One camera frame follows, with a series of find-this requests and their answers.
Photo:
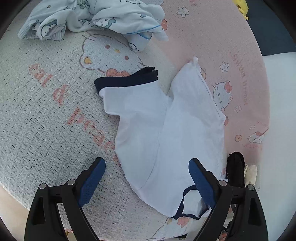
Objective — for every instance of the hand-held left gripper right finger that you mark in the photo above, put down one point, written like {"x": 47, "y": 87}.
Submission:
{"x": 203, "y": 183}

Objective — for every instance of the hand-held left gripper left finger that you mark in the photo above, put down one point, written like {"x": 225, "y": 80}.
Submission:
{"x": 92, "y": 183}

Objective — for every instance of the white t-shirt with navy trim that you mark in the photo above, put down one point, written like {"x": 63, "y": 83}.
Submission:
{"x": 173, "y": 127}

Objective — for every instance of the black folded cloth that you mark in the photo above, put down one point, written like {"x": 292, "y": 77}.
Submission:
{"x": 235, "y": 169}

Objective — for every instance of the beige folded cloth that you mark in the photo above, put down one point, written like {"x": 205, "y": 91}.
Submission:
{"x": 251, "y": 172}

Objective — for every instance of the pink cartoon printed sofa blanket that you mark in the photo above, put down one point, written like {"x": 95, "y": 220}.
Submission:
{"x": 46, "y": 115}

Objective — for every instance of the dark blue curtain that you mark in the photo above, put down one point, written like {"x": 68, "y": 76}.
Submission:
{"x": 272, "y": 34}

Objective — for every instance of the light blue cartoon printed garment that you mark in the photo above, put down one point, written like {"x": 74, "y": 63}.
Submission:
{"x": 104, "y": 18}

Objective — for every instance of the yellow plush toy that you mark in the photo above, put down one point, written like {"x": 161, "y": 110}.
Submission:
{"x": 241, "y": 7}

